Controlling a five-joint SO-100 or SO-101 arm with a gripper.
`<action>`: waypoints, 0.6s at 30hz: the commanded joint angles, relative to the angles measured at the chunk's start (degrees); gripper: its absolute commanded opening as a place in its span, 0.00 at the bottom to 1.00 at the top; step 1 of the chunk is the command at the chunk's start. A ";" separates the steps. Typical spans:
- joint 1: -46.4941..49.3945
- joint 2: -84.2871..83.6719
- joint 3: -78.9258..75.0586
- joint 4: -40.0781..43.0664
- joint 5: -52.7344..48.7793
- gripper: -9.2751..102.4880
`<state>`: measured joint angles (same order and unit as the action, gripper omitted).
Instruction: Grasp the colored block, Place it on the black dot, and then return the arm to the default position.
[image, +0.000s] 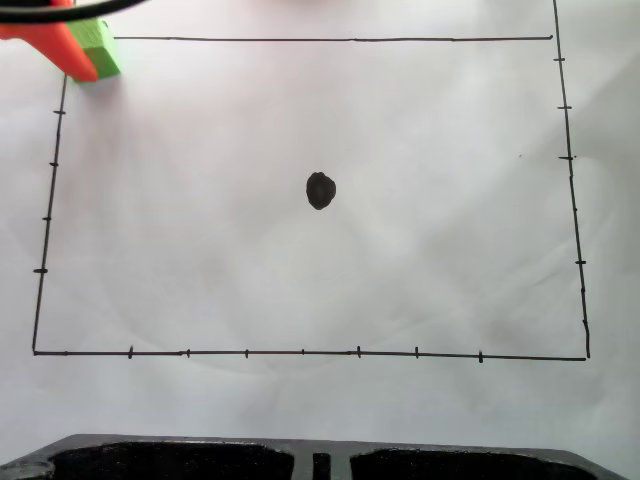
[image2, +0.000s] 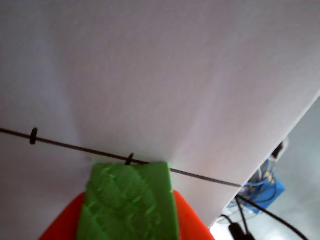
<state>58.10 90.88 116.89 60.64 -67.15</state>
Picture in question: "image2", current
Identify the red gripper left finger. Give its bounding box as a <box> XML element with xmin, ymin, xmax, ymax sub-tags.
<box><xmin>39</xmin><ymin>191</ymin><xmax>87</xmax><ymax>240</ymax></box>

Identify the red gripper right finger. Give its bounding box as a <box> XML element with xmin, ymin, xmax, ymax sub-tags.
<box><xmin>172</xmin><ymin>189</ymin><xmax>216</xmax><ymax>240</ymax></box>

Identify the green foam block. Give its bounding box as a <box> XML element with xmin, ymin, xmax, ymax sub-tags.
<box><xmin>75</xmin><ymin>161</ymin><xmax>181</xmax><ymax>240</ymax></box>

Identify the blue box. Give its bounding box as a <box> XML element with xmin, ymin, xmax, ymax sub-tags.
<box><xmin>246</xmin><ymin>172</ymin><xmax>287</xmax><ymax>214</ymax></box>

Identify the white sheet with drawn rectangle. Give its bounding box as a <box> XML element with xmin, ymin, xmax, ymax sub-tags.
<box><xmin>0</xmin><ymin>0</ymin><xmax>320</xmax><ymax>240</ymax></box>

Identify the black cable with plug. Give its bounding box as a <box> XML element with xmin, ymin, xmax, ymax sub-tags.
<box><xmin>219</xmin><ymin>196</ymin><xmax>252</xmax><ymax>240</ymax></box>

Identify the blue and white wire tangle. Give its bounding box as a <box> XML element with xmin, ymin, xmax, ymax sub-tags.
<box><xmin>246</xmin><ymin>157</ymin><xmax>278</xmax><ymax>201</ymax></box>

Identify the long black cable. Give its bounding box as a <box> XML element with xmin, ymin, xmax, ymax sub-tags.
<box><xmin>234</xmin><ymin>195</ymin><xmax>310</xmax><ymax>240</ymax></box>

